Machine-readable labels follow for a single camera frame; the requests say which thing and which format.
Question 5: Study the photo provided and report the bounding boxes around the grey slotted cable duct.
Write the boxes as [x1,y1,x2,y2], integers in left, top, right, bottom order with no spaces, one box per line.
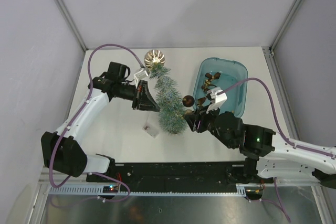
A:
[49,185,246,197]

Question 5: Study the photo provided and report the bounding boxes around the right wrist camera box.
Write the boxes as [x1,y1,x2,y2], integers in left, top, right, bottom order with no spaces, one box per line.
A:
[206,87,227,114]

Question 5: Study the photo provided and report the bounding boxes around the right aluminium frame post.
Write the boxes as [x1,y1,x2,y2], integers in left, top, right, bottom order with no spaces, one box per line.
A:
[269,0,305,52]

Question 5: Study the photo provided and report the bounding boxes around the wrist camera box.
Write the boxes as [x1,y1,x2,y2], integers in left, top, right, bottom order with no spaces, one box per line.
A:
[206,87,227,114]
[133,67,150,86]

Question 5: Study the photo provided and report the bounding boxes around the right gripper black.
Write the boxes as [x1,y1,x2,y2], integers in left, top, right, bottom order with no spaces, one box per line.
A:
[183,102,235,149]

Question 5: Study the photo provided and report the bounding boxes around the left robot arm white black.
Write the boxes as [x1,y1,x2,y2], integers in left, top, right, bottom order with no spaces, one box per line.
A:
[41,62,160,182]

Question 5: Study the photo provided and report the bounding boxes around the blue plastic tub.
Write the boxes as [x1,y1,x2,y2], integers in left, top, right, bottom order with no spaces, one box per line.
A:
[193,58,248,118]

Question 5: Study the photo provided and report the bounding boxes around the dark red bauble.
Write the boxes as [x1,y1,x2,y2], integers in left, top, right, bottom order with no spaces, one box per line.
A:
[182,95,195,108]

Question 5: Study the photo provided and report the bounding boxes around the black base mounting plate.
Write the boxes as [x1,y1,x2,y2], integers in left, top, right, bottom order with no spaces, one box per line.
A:
[86,160,274,192]

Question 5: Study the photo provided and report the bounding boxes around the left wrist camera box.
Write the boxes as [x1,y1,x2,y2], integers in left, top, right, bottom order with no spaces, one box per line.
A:
[133,67,150,86]

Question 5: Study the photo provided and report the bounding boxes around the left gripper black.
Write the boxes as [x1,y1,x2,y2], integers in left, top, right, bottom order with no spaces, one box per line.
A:
[117,80,160,112]

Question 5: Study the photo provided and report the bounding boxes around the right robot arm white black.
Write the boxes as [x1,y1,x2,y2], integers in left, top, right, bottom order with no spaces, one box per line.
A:
[183,110,335,189]

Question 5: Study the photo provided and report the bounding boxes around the large silver ribbed bauble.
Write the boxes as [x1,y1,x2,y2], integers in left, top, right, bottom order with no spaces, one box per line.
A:
[144,49,165,69]

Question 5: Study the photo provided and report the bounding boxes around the aluminium frame post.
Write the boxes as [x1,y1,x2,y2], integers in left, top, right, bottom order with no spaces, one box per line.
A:
[54,0,88,52]
[269,0,305,52]

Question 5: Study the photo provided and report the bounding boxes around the small frosted christmas tree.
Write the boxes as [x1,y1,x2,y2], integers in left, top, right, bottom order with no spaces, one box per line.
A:
[150,63,186,135]

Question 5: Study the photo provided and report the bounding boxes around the clear plastic packet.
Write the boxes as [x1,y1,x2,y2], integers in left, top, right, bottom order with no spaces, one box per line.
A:
[143,122,160,138]

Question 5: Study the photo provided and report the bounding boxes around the left aluminium frame post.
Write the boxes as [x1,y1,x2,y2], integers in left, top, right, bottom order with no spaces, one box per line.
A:
[54,0,88,52]

